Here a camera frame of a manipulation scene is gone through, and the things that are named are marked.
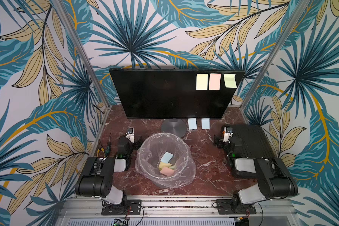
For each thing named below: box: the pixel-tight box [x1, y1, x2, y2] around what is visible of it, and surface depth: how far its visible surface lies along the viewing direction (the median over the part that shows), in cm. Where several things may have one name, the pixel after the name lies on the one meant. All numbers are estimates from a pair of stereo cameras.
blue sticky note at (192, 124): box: [187, 118, 198, 130], surface depth 92 cm
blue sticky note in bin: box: [160, 151, 175, 164], surface depth 81 cm
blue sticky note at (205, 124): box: [201, 118, 210, 130], surface depth 92 cm
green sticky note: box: [223, 73, 238, 89], surface depth 64 cm
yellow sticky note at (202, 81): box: [196, 73, 209, 90], surface depth 65 cm
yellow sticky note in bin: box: [158, 161, 172, 170], surface depth 82 cm
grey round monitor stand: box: [161, 118, 187, 138], surface depth 109 cm
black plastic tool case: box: [229, 124, 277, 159], surface depth 92 cm
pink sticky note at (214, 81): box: [209, 73, 222, 91], surface depth 65 cm
